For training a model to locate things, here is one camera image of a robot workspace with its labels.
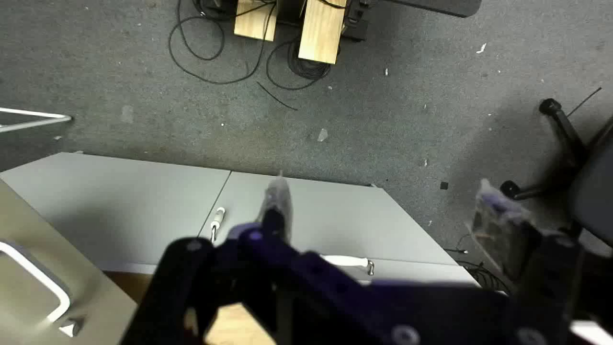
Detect black flat mat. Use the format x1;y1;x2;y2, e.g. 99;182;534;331
387;0;483;19

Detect grey file cabinet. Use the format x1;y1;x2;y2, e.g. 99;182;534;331
0;149;481;287

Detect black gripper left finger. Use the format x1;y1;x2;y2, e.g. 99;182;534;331
120;178;423;345

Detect black office chair base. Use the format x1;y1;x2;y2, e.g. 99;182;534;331
498;95;613;256

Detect black power strip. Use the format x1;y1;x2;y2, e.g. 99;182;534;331
343;0;373;44

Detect thin black rod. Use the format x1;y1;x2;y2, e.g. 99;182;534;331
565;86;603;120

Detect beige file cabinet drawer front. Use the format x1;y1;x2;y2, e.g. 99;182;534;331
0;178;140;345

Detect small silver triangular tab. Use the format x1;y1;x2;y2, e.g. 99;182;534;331
57;316;84;339

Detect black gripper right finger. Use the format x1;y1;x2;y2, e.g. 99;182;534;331
467;178;584;345

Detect wooden blocks with cables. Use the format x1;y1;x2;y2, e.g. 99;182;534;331
166;0;333;92

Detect white metal rail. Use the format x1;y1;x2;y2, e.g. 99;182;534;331
0;105;76;136

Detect light wooden leg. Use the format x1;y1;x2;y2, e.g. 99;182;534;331
297;0;350;67
232;0;279;44

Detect short black cable piece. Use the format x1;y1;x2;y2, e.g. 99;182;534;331
255;78;301;113

